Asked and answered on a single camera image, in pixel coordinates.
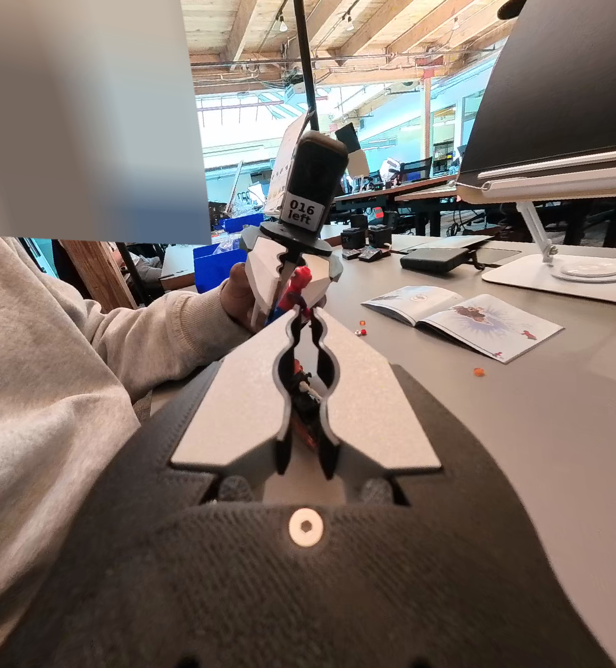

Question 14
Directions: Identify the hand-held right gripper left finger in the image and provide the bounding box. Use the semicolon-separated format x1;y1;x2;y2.
169;308;301;495

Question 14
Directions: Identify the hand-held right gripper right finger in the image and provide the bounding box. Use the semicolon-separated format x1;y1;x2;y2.
314;307;443;495

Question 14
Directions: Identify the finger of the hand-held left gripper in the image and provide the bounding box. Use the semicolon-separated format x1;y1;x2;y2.
244;248;290;336
295;253;338;314

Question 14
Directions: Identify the blue red lego minifigure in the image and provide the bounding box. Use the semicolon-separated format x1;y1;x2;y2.
269;265;314;324

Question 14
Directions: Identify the lego motorcycle model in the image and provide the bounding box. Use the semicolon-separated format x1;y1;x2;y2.
286;357;323;450

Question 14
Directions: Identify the lego instruction booklet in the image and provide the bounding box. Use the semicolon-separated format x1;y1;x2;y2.
361;284;565;364

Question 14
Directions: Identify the person's left forearm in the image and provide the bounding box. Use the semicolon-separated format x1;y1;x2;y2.
86;289;251;403

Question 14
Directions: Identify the person's left hand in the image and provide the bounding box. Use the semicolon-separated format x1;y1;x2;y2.
219;261;262;335

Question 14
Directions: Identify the blue plastic bin white tag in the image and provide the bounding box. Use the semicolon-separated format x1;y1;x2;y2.
223;213;264;234
193;242;251;295

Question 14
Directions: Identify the wooden desk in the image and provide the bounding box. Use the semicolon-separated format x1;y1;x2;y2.
334;175;457;210
394;185;461;236

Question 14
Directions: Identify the long black pole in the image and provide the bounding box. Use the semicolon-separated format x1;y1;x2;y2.
292;0;321;134

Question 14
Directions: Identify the black charger box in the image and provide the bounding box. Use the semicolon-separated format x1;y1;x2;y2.
400;247;470;275

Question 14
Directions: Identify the wooden pillar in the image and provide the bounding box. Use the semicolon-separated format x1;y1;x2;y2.
57;240;139;313

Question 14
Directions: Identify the black desk mat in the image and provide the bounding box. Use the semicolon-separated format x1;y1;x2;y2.
470;248;522;267

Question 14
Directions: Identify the person's grey hoodie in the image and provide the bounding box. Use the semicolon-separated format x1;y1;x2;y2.
0;237;142;653

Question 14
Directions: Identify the white metal stand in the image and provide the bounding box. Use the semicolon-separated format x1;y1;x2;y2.
477;162;616;308

